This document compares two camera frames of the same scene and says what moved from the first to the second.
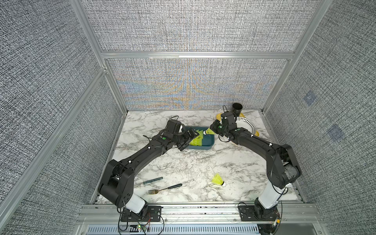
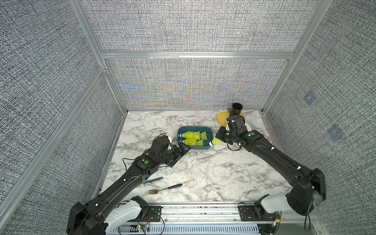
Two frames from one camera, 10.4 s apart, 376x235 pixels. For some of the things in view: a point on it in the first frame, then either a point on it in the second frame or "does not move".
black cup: (237, 107) does not move
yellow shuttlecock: (217, 179) to (215, 141)
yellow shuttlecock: (198, 140) does not move
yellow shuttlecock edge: (208, 131) to (203, 135)
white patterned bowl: (241, 122) does not move
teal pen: (152, 180) does not move
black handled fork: (155, 191) does not move
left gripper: (188, 138) to (178, 155)
